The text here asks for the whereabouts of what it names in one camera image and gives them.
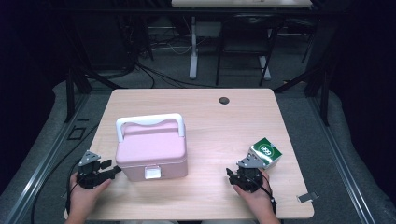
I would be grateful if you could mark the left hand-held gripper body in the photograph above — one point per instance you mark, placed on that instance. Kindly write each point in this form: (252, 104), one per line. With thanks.
(88, 177)

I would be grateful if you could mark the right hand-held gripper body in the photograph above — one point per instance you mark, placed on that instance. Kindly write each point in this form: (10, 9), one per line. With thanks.
(249, 179)

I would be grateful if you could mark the green and white carton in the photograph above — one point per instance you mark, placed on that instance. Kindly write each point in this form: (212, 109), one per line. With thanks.
(267, 151)

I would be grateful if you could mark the pink storage box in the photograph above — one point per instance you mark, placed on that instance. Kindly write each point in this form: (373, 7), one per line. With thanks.
(149, 149)

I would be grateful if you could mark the person's left hand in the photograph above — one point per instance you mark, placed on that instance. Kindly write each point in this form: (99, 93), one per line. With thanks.
(82, 200)

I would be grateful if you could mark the person's right hand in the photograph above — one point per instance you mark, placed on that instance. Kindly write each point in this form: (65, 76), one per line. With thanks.
(260, 200)

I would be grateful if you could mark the dark round table grommet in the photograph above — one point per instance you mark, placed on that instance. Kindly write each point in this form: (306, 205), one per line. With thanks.
(224, 100)

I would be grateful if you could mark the black metal stand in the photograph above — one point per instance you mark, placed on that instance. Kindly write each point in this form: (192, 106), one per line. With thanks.
(324, 93)
(71, 93)

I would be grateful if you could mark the white-legged desk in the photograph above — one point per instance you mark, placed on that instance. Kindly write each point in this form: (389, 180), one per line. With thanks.
(193, 46)

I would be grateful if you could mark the black chair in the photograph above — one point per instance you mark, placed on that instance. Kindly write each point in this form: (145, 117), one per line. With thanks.
(246, 34)

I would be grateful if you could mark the grey metal rail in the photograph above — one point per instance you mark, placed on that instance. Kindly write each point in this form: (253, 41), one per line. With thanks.
(46, 158)
(339, 155)

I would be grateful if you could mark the grey metal table bracket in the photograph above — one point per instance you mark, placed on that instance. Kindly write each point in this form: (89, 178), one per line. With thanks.
(307, 197)

